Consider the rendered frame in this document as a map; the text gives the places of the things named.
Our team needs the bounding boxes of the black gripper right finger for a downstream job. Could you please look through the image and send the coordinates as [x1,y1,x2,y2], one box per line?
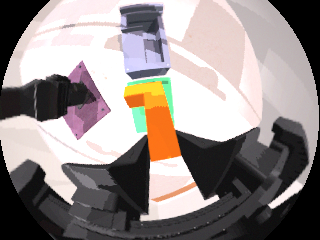
[175,127,260,201]

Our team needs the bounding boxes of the orange l-shaped part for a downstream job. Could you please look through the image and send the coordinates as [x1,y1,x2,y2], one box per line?
[124,81,181,161]

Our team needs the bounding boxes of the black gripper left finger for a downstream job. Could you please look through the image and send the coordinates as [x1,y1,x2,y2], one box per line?
[60,133,151,216]

